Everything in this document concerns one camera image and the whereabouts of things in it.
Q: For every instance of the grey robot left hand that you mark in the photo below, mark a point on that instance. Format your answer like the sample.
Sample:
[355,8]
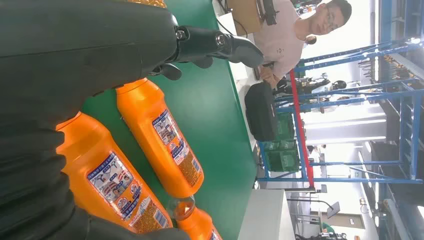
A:
[82,49]

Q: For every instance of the orange detergent bottle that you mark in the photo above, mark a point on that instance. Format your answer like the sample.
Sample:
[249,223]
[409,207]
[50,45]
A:
[198,227]
[142,132]
[82,145]

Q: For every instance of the yellow taped cardboard sheet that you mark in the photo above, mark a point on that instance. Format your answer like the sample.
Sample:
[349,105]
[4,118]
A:
[149,2]

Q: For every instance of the cardboard box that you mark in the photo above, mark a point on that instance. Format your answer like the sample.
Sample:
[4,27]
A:
[245,15]

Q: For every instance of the black carrying case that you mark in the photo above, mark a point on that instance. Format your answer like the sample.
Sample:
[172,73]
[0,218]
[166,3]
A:
[260,112]

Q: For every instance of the black controller device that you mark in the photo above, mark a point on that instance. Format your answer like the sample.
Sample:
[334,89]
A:
[268,11]

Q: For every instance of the person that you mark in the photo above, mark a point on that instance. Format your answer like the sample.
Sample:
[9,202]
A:
[281,36]

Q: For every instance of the green plastic crate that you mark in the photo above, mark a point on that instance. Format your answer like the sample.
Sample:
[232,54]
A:
[281,159]
[285,126]

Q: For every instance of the white cabinet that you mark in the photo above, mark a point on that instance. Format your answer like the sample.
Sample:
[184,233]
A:
[265,215]

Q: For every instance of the blue metal rack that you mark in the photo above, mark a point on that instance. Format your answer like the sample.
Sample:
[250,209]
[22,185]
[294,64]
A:
[364,181]

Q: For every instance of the red post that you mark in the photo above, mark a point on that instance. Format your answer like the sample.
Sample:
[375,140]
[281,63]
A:
[299,126]

